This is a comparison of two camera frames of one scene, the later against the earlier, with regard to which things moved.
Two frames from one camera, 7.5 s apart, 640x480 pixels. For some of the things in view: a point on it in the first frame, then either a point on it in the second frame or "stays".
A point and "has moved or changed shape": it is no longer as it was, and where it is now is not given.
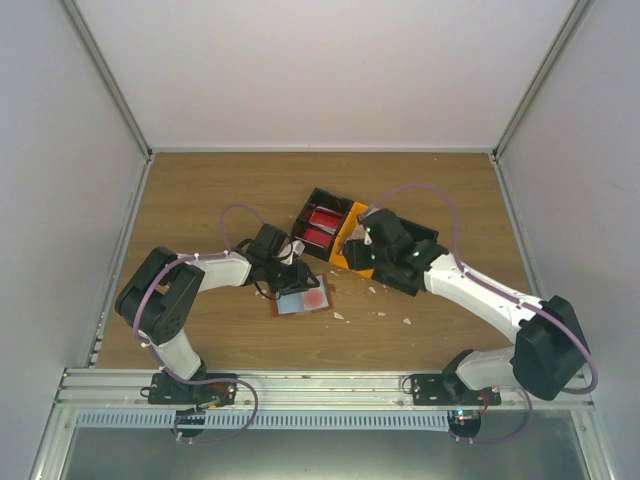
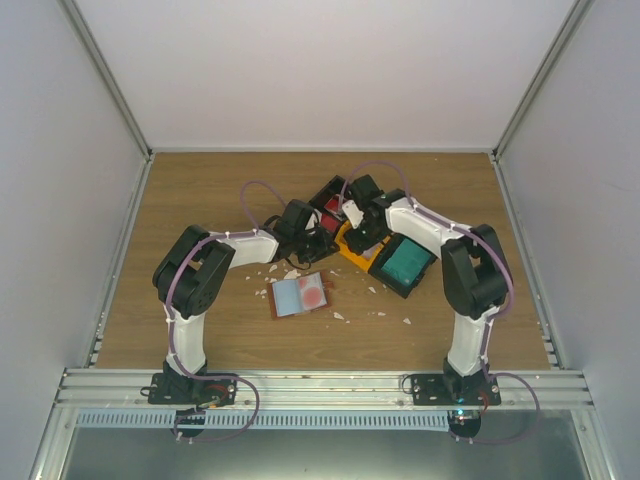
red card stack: [326, 219] -> [333, 205]
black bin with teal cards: [409, 277] stays
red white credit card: [315, 299] stays
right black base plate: [449, 390] stays
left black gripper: [298, 280] -> [323, 249]
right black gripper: [354, 256] -> [358, 243]
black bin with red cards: [319, 221] has moved or changed shape
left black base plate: [165, 389] stays
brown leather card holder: [311, 299] stays
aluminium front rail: [103, 390] stays
